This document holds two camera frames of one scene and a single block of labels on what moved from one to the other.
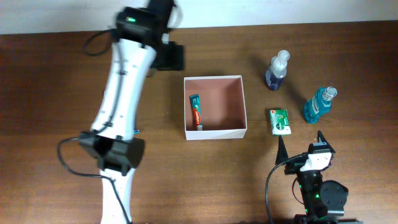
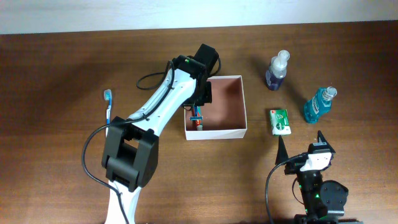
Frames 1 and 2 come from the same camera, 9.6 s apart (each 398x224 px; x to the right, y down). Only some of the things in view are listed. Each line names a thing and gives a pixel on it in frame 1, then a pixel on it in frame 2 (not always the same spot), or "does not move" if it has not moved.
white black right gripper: x=293 y=166 does not move
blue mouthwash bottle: x=319 y=104 does not move
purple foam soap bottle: x=277 y=71 does not move
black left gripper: x=172 y=60 to x=208 y=96
